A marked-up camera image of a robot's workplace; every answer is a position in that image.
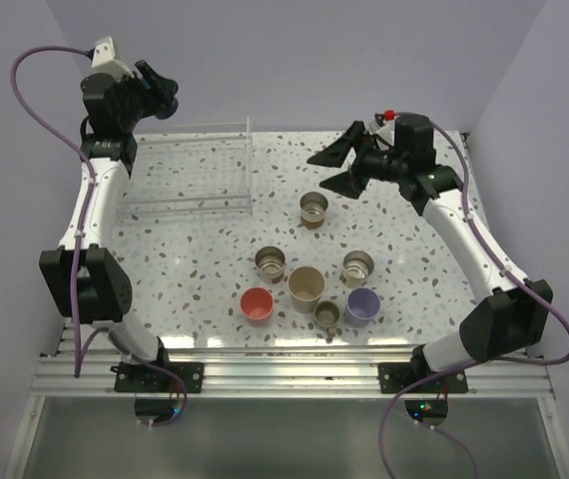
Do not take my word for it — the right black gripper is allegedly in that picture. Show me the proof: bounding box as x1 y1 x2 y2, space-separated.
308 121 408 200

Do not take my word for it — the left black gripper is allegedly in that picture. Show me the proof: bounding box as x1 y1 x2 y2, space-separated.
112 61 174 132

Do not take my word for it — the steel cup with brown sleeve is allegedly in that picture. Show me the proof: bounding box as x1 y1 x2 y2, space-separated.
299 192 328 230

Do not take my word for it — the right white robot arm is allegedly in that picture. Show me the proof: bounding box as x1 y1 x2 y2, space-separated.
307 113 553 392

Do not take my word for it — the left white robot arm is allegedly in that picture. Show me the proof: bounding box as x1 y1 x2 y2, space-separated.
39 60 179 392

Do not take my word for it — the steel cup right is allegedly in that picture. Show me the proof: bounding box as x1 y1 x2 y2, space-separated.
340 250 374 288

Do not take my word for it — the beige tall cup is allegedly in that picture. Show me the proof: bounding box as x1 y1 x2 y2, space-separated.
287 266 325 313

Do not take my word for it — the purple cup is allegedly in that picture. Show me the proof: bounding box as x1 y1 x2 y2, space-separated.
344 287 380 328

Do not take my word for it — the small olive mug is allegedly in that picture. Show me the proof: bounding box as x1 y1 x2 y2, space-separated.
313 300 340 338

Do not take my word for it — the red cup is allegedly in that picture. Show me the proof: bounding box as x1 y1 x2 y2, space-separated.
240 287 275 326

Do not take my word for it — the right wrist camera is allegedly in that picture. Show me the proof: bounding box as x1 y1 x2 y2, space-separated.
366 111 395 148

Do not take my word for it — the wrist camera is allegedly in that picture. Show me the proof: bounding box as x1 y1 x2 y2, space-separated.
92 36 134 81
366 111 395 148

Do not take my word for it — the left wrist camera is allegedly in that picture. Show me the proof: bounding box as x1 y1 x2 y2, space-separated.
92 36 134 81

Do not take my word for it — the white wire dish rack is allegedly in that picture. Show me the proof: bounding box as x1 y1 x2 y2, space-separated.
117 119 254 224

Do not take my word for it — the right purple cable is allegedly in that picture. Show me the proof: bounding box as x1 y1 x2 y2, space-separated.
378 112 569 479

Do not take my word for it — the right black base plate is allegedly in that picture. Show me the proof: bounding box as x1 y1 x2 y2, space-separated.
377 362 469 394

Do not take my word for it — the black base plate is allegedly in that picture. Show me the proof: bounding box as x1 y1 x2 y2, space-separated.
377 362 469 394
110 362 205 394

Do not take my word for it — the aluminium rail frame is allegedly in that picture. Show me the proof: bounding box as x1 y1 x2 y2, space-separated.
4 326 569 478

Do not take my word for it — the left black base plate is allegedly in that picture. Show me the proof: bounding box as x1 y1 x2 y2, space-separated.
110 362 205 394

